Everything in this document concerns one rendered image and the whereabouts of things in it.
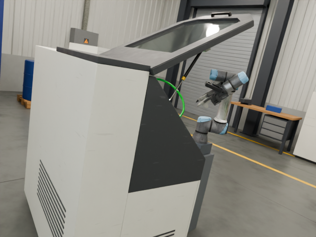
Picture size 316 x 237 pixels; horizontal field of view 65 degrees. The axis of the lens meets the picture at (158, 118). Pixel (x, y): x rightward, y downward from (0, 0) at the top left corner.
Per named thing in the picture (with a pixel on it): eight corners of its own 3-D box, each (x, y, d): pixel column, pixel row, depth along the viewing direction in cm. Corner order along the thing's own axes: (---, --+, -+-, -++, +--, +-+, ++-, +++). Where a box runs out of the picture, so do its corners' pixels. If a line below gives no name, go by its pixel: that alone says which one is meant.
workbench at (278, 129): (222, 133, 684) (231, 96, 662) (234, 131, 734) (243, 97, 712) (281, 155, 578) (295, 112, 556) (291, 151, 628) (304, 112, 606)
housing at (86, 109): (107, 306, 157) (151, 65, 125) (61, 327, 140) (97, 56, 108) (53, 192, 265) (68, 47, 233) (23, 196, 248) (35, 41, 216)
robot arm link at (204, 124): (195, 127, 235) (198, 114, 232) (209, 130, 233) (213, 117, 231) (194, 130, 224) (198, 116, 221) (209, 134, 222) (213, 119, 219)
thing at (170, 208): (177, 274, 191) (201, 180, 174) (107, 306, 156) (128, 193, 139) (132, 219, 245) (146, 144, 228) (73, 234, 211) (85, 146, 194)
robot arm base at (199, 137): (197, 137, 241) (199, 127, 239) (210, 143, 231) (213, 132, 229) (187, 138, 230) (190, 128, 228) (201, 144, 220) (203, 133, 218)
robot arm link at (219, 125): (208, 129, 234) (223, 71, 214) (224, 132, 232) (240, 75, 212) (208, 134, 223) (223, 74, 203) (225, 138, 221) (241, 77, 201)
